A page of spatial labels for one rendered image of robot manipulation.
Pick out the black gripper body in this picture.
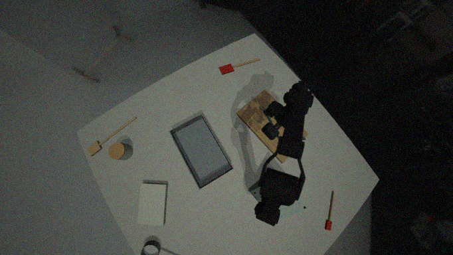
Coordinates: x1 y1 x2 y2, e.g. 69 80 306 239
261 110 286 140

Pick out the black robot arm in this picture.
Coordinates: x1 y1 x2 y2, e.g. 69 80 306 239
254 81 314 226

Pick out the wooden board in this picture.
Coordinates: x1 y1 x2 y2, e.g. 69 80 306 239
236 90 289 163

